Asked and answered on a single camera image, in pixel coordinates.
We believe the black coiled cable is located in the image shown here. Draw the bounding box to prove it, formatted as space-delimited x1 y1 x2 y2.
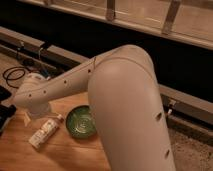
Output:
2 66 34 90

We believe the grey floor rail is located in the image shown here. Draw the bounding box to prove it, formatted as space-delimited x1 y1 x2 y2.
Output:
0 26 213 144

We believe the black object at left edge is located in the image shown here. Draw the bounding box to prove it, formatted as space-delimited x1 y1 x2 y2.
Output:
0 85 16 136

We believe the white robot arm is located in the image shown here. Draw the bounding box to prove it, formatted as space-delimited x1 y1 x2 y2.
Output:
14 45 176 171

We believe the white labelled bottle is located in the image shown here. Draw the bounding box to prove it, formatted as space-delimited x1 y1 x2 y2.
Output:
28 115 64 149

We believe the window frame ledge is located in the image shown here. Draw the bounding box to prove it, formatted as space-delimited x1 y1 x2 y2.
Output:
20 0 213 50

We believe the green ceramic bowl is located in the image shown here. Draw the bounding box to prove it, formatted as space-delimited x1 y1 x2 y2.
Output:
66 105 97 139

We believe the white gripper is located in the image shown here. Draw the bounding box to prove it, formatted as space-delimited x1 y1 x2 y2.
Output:
24 105 51 126

